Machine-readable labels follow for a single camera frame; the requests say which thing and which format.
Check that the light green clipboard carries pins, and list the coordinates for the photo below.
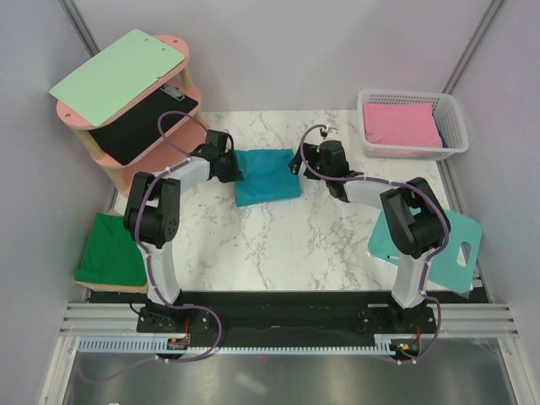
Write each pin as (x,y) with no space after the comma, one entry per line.
(113,80)

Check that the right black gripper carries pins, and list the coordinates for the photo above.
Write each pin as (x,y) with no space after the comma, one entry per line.
(310,152)

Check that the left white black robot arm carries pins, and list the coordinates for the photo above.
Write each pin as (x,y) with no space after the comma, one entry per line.
(152,217)

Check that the aluminium rail frame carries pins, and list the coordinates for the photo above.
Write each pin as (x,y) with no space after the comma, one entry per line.
(452,320)

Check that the pink folded t shirt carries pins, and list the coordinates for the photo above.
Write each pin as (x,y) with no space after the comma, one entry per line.
(408,125)

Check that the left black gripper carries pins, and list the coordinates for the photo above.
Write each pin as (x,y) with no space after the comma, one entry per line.
(235,175)

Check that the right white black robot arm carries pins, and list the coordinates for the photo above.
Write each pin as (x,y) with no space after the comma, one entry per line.
(417,224)

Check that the teal t shirt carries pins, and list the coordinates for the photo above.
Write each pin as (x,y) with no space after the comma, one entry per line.
(266,177)

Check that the blue folded cloth in basket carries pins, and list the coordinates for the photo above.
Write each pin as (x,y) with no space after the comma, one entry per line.
(442,139)

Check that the white plastic basket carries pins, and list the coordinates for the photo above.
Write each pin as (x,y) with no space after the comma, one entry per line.
(445,110)

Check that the black clipboard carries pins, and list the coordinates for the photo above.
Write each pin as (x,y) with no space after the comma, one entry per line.
(135,131)

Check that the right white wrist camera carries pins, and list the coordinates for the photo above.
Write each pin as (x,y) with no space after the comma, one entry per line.
(328,132)

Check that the turquoise plastic board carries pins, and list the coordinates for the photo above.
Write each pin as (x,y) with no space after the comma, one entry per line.
(454,267)

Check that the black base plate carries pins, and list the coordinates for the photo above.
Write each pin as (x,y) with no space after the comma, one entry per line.
(282,317)

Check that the white slotted cable duct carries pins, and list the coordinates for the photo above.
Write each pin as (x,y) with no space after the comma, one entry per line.
(191,345)

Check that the green t shirt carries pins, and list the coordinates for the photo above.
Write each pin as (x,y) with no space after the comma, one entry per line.
(109,253)

